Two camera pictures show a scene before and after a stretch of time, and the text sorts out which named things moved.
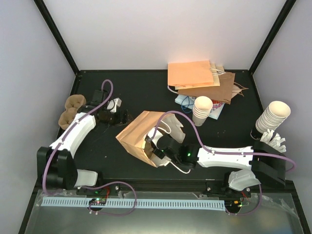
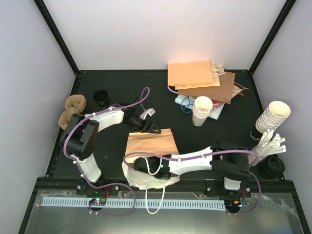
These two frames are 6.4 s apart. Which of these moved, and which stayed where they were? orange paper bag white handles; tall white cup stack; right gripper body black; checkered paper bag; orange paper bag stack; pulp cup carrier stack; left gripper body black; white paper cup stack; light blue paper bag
Moved: left gripper body black; orange paper bag white handles; right gripper body black
Stayed: white paper cup stack; checkered paper bag; light blue paper bag; orange paper bag stack; tall white cup stack; pulp cup carrier stack
